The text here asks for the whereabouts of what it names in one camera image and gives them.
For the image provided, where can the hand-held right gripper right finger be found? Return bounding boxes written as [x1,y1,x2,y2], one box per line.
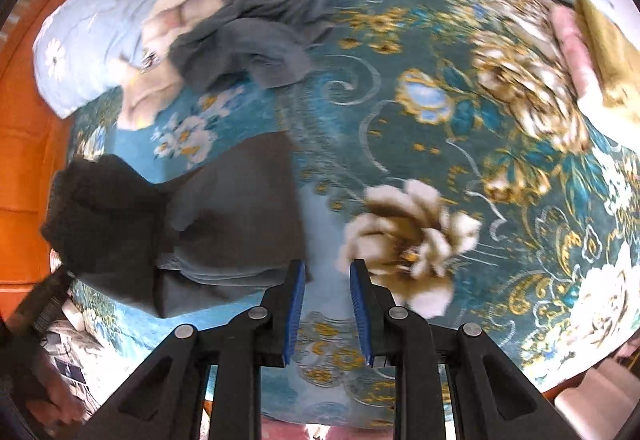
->
[350,260,583,440]

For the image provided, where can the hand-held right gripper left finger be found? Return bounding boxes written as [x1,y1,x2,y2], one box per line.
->
[75,261,306,440]

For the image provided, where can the dark grey pants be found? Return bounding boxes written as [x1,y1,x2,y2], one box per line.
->
[40,130,311,321]

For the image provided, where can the person's left hand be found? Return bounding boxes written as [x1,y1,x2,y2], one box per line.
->
[27,355,86,426]

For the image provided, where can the grey and white clutter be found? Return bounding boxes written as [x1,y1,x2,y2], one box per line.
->
[45,300,108,413]

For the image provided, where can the orange wooden panel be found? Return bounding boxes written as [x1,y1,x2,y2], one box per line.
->
[0,0,101,321]

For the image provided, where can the teal floral blanket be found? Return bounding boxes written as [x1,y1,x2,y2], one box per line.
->
[50,0,640,431]

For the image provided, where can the white box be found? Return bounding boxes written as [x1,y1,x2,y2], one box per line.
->
[554,360,632,427]

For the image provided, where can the cream knit sweater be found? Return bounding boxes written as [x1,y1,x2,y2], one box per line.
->
[117,0,236,131]

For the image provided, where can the light blue floral duvet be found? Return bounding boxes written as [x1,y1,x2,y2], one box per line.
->
[32,0,616,121]

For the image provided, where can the grey crumpled garment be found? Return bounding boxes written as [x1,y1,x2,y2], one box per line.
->
[167,0,353,91]

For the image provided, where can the pink cloth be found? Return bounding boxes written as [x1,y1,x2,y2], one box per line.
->
[550,5,608,111]

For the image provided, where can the mustard yellow cloth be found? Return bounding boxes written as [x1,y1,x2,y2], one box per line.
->
[572,0,640,123]

